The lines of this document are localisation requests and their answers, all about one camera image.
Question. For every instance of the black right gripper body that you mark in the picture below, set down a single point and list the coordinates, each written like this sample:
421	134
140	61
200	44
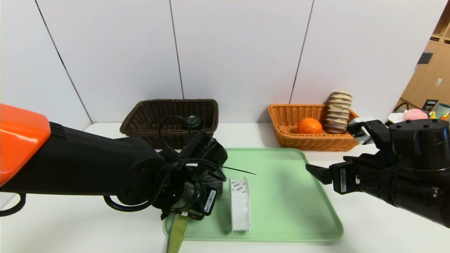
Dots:
342	180

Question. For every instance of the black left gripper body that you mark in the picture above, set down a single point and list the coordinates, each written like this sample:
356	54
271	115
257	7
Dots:
210	201

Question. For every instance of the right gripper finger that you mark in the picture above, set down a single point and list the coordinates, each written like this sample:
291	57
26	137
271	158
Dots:
318	173

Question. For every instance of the white round plastic container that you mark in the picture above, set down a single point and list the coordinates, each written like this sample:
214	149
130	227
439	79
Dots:
240	207

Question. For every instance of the orange fruit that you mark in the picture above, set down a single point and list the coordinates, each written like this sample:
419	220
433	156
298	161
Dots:
309	125

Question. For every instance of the brown striped bread roll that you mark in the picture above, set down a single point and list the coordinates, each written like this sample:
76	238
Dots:
338	112

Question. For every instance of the glass cup with black holder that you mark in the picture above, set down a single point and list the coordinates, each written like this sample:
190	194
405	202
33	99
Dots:
193	121

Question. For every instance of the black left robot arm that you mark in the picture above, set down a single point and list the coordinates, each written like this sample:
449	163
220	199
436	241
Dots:
88	165

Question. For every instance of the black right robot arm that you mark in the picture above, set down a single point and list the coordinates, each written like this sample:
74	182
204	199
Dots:
415	168

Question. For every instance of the orange wicker basket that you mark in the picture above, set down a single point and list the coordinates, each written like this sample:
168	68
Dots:
309	142

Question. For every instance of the dark brown wicker basket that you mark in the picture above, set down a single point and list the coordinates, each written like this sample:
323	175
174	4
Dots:
147	116

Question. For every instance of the light green plastic tray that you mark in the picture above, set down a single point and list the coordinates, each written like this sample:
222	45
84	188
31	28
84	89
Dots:
281	203

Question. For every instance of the white side table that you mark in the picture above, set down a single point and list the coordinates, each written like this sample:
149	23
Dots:
397	117

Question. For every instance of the pink plush toy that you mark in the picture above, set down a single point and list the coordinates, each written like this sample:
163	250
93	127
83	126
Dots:
415	114

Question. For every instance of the small black box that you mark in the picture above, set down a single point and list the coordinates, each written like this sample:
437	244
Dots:
429	104

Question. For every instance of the teal cup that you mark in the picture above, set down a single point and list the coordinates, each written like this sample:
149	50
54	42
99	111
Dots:
443	109

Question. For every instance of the wooden cabinet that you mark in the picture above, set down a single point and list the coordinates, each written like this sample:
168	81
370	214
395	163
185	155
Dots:
432	70

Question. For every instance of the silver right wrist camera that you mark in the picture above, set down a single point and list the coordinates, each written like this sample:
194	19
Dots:
362	130

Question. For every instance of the dark grey wall box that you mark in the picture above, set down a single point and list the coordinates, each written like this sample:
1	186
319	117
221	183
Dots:
424	58

